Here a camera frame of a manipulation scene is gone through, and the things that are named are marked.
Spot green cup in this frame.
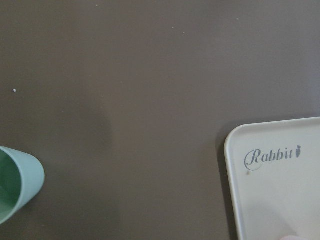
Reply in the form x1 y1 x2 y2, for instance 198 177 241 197
0 146 45 224

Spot pink cup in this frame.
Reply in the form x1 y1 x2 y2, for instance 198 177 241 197
280 235 305 240

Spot cream rabbit tray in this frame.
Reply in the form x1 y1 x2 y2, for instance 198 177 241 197
224 117 320 240

